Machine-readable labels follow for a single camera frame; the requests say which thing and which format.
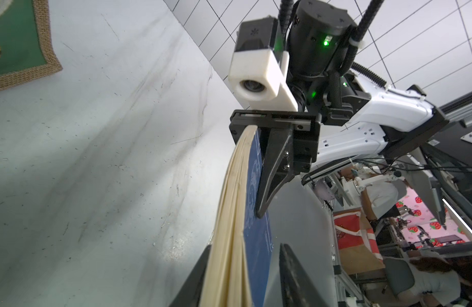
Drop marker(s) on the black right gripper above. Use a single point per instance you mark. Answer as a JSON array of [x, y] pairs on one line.
[[288, 141]]

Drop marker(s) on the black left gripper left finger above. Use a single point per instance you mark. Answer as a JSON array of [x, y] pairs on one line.
[[190, 293]]

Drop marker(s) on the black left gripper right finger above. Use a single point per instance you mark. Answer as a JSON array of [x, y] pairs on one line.
[[296, 286]]

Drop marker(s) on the burlap Christmas canvas bag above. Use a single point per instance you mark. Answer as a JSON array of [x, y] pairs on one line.
[[26, 49]]

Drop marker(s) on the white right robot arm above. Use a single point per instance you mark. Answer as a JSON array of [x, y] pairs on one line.
[[313, 105]]

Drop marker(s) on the red white paper bag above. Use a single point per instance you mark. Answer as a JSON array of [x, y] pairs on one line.
[[357, 245]]

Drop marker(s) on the grey office chair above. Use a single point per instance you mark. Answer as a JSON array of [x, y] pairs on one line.
[[399, 278]]

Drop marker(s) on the person in white shirt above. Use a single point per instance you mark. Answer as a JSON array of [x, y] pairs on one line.
[[377, 199]]

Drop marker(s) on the pink strawberry cloth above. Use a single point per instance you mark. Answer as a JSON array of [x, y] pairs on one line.
[[419, 227]]

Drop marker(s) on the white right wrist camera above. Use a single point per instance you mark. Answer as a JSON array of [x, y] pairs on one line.
[[259, 67]]

